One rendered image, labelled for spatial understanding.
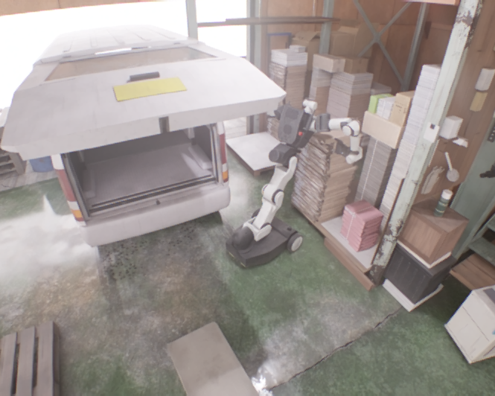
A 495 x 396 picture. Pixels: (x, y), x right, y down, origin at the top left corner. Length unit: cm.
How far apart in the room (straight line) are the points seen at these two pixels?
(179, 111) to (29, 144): 61
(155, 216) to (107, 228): 44
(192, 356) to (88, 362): 84
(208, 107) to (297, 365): 186
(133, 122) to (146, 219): 161
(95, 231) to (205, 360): 145
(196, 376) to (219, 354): 20
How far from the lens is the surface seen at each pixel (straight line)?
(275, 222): 305
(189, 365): 218
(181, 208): 281
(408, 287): 279
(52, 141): 135
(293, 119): 249
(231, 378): 212
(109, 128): 131
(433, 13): 676
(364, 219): 284
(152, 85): 157
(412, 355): 269
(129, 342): 260
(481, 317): 259
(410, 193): 231
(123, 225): 280
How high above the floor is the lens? 218
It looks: 36 degrees down
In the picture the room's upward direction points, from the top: straight up
